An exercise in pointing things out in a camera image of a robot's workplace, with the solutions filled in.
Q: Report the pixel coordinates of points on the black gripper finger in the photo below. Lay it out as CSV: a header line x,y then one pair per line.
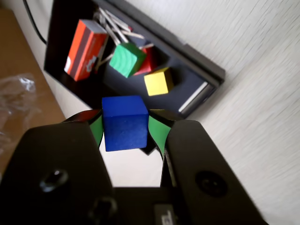
x,y
199,152
47,152

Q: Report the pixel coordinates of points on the green wooden cube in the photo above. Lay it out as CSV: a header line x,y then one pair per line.
x,y
124,58

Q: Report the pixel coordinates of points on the red wooden cube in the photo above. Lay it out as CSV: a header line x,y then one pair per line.
x,y
150,63

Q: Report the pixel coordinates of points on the clear plastic wrap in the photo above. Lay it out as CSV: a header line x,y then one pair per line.
x,y
23,86

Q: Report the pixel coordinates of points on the black open box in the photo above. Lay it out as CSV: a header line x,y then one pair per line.
x,y
211,68

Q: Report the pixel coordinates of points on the blue wooden cube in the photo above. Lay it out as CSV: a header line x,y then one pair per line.
x,y
124,131

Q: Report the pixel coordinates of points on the wooden matchstick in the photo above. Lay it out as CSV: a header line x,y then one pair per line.
x,y
146,45
104,61
131,34
117,21

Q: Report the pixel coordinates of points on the large brown cardboard box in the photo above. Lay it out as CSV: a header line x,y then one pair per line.
x,y
23,58

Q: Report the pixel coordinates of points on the yellow wooden cube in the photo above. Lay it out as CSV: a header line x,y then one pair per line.
x,y
155,82

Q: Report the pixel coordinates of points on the black cardboard box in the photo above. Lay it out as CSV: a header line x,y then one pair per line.
x,y
58,35

